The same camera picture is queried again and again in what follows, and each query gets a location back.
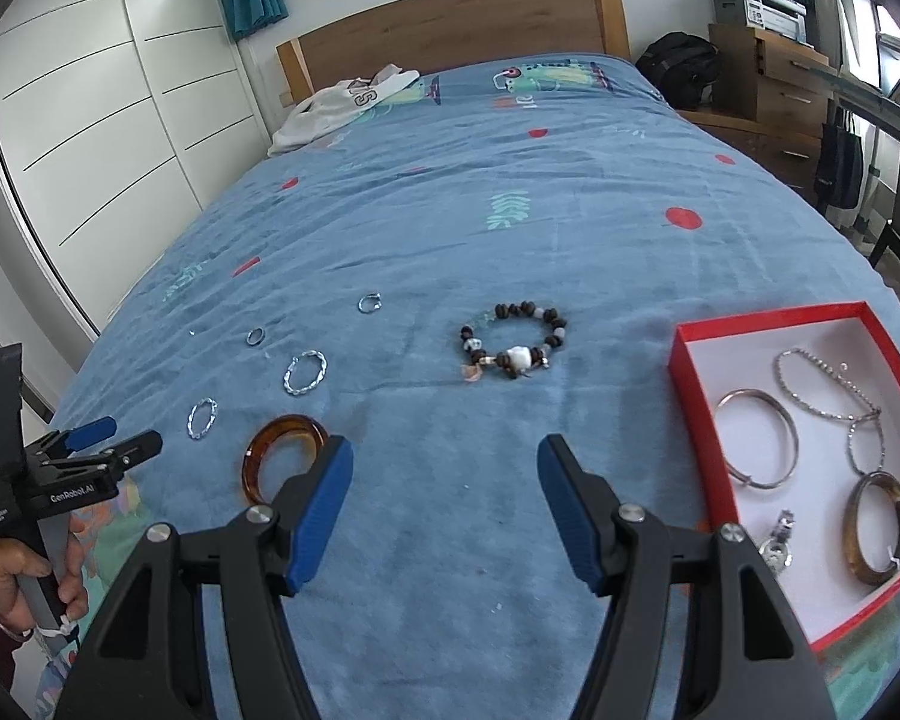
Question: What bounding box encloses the white wardrobe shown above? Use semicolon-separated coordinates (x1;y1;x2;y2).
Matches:
0;0;271;421

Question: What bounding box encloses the twisted silver ring bracelet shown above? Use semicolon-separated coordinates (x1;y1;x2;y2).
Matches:
187;397;219;441
283;349;328;396

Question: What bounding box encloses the person's left hand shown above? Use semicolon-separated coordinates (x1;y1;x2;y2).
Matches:
0;517;91;638

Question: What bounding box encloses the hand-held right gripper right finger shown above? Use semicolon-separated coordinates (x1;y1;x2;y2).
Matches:
538;433;841;720

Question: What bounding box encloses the silver pearl chain necklace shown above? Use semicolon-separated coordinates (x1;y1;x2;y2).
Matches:
774;347;887;475

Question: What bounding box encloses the plain silver bangle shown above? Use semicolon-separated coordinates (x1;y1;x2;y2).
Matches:
715;388;800;490

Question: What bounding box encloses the black hanging bag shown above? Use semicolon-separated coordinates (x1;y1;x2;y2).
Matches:
814;106;867;230

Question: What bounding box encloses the blue printed blanket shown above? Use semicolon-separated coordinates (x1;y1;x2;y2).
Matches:
34;55;900;720

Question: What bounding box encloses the white gripper lanyard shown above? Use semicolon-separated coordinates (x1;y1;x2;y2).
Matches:
34;615;77;647

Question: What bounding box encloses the thin gold wrist bangle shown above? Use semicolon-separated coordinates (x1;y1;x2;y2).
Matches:
0;570;35;644

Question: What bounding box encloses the wooden drawer cabinet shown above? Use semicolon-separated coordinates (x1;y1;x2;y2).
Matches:
709;22;841;188

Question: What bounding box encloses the wooden headboard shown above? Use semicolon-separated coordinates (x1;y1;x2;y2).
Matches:
276;0;631;107

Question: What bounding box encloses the white garment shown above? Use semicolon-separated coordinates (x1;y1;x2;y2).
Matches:
268;65;421;158

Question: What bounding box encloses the white printer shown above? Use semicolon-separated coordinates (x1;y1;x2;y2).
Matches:
707;0;807;42

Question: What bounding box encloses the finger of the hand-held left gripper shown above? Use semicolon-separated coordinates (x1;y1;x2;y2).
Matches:
94;430;164;467
61;416;119;452

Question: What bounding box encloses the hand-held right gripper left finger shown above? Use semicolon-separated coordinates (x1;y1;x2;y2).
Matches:
75;435;355;720

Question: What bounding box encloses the black backpack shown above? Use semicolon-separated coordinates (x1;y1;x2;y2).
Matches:
636;31;721;112

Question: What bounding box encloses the red jewelry box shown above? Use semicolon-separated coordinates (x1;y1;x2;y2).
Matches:
671;301;900;653

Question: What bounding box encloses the dark beaded bracelet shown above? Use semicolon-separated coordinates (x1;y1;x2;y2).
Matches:
459;300;571;383

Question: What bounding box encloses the amber bangle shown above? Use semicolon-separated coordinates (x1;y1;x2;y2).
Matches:
241;415;329;507

